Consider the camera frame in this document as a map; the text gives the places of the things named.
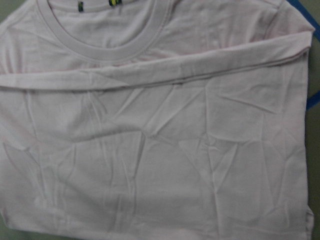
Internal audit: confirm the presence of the pink Snoopy t-shirt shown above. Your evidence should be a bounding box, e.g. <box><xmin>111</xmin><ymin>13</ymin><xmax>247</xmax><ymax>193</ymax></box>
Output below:
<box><xmin>0</xmin><ymin>0</ymin><xmax>315</xmax><ymax>240</ymax></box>

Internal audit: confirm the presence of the blue tape strip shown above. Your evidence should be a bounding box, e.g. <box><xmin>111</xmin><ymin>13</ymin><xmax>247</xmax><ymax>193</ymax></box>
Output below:
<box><xmin>306</xmin><ymin>91</ymin><xmax>320</xmax><ymax>111</ymax></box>

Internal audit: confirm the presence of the blue tape beside shirt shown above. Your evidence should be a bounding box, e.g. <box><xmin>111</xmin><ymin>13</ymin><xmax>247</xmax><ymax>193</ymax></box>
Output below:
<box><xmin>287</xmin><ymin>0</ymin><xmax>320</xmax><ymax>41</ymax></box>

